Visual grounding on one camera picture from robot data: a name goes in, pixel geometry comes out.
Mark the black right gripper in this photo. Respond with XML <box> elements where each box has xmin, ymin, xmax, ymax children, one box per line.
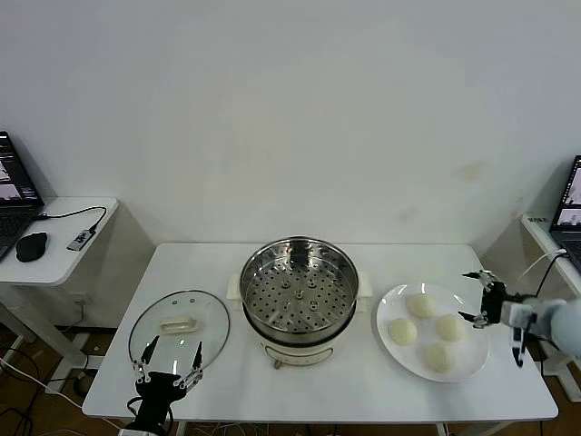
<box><xmin>457</xmin><ymin>269</ymin><xmax>507</xmax><ymax>330</ymax></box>

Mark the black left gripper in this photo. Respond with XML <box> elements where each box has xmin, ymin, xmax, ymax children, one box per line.
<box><xmin>131</xmin><ymin>335</ymin><xmax>204</xmax><ymax>433</ymax></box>

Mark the white steamed baozi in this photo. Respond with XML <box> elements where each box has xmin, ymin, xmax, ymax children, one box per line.
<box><xmin>406</xmin><ymin>292</ymin><xmax>438</xmax><ymax>320</ymax></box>
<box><xmin>388</xmin><ymin>317</ymin><xmax>419</xmax><ymax>347</ymax></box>
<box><xmin>435</xmin><ymin>313</ymin><xmax>467</xmax><ymax>342</ymax></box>
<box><xmin>424</xmin><ymin>342</ymin><xmax>458</xmax><ymax>374</ymax></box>

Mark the glass lid with cream handle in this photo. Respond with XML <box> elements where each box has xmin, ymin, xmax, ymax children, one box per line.
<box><xmin>128</xmin><ymin>289</ymin><xmax>231</xmax><ymax>377</ymax></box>

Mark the perforated steel steamer basket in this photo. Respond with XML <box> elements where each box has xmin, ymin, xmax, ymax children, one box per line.
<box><xmin>239</xmin><ymin>235</ymin><xmax>359</xmax><ymax>345</ymax></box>

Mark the white round plate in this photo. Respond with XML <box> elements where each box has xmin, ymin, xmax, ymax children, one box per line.
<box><xmin>375</xmin><ymin>282</ymin><xmax>491</xmax><ymax>383</ymax></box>

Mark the black laptop beside label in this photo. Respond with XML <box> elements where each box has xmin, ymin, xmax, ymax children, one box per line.
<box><xmin>548</xmin><ymin>154</ymin><xmax>581</xmax><ymax>278</ymax></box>

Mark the white side table with mouse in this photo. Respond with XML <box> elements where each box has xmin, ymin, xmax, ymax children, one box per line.
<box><xmin>0</xmin><ymin>195</ymin><xmax>120</xmax><ymax>396</ymax></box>

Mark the grey usb hub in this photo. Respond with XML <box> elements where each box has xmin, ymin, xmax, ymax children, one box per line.
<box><xmin>66</xmin><ymin>225</ymin><xmax>99</xmax><ymax>253</ymax></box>

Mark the black computer mouse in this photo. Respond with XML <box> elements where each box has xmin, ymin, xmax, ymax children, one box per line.
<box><xmin>15</xmin><ymin>231</ymin><xmax>49</xmax><ymax>263</ymax></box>

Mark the black laptop beside mouse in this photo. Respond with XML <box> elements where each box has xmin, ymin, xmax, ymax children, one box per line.
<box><xmin>0</xmin><ymin>130</ymin><xmax>45</xmax><ymax>264</ymax></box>

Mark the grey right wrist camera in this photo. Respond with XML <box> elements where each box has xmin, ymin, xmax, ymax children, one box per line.
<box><xmin>501</xmin><ymin>297</ymin><xmax>530</xmax><ymax>328</ymax></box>

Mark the black laptop power cable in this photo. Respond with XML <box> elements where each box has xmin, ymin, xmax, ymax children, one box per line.
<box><xmin>537</xmin><ymin>253</ymin><xmax>568</xmax><ymax>296</ymax></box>

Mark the white laptop cable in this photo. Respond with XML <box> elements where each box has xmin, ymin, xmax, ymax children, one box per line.
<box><xmin>519</xmin><ymin>248</ymin><xmax>568</xmax><ymax>281</ymax></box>

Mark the black floor cable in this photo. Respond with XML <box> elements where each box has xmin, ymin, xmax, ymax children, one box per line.
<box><xmin>0</xmin><ymin>345</ymin><xmax>52</xmax><ymax>385</ymax></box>

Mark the white floor cable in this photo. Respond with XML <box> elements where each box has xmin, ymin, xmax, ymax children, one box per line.
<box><xmin>0</xmin><ymin>356</ymin><xmax>87</xmax><ymax>410</ymax></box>

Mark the black usb hub cable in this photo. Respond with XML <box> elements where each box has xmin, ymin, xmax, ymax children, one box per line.
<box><xmin>34</xmin><ymin>205</ymin><xmax>109</xmax><ymax>231</ymax></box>

